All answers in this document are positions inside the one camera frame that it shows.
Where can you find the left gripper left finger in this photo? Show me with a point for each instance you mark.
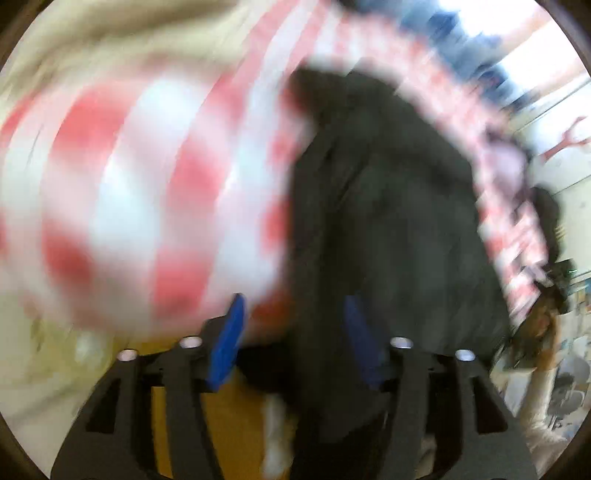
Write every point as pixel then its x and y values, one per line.
pixel 112 436

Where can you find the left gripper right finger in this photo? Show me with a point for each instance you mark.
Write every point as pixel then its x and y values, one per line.
pixel 450 398

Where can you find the black puffer jacket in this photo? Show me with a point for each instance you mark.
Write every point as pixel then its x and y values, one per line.
pixel 383 209

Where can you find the red white checkered bedsheet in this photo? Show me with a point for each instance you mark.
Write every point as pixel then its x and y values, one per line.
pixel 141 199

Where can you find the blue whale curtain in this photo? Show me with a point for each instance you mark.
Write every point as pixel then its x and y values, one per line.
pixel 473 39

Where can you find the beige puffer jacket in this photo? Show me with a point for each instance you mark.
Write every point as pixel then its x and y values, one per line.
pixel 82 38

